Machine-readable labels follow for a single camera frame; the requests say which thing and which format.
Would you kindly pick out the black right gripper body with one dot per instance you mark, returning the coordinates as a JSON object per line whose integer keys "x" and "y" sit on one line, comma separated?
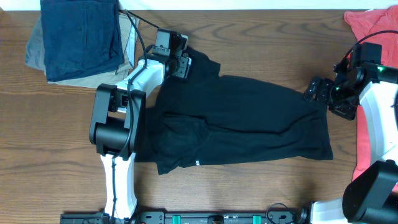
{"x": 341, "y": 101}

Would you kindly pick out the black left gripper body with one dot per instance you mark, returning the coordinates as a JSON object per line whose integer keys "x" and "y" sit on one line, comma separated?
{"x": 181, "y": 66}

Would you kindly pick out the black t-shirt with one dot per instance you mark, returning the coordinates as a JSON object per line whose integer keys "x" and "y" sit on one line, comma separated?
{"x": 210, "y": 119}

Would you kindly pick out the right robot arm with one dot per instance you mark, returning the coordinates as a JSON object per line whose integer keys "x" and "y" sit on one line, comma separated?
{"x": 370, "y": 197}

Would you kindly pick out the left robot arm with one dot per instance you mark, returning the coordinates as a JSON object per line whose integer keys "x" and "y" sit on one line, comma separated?
{"x": 118, "y": 121}

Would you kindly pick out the folded khaki garment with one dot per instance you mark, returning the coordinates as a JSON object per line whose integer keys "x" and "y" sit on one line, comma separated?
{"x": 34, "y": 57}

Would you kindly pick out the coral red t-shirt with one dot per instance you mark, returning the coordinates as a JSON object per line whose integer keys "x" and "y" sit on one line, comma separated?
{"x": 363, "y": 24}

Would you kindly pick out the folded navy blue garment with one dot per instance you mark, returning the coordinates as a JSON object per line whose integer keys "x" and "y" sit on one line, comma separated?
{"x": 81, "y": 38}

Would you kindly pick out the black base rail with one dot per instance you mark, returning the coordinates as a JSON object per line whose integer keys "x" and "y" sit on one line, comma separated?
{"x": 277, "y": 216}

